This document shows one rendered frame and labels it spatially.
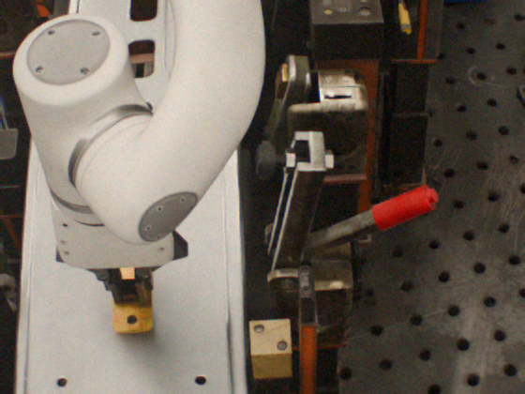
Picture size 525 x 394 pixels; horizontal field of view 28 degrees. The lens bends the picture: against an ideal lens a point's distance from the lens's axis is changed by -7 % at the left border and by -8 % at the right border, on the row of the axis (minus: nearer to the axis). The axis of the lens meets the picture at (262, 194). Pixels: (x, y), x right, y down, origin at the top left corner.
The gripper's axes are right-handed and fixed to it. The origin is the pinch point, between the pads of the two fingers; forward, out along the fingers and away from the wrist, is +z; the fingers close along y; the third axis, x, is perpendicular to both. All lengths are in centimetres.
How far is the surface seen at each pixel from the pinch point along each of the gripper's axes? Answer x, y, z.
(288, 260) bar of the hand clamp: 1.8, -14.3, -5.1
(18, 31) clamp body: -38.0, 15.8, 6.9
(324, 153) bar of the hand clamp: 0.0, -17.4, -17.5
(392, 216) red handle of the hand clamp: 0.8, -22.9, -9.3
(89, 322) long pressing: 2.6, 4.3, 3.6
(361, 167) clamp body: -15.0, -22.3, 6.6
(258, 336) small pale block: 7.8, -11.5, -2.9
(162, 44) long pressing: -30.6, -2.5, 3.7
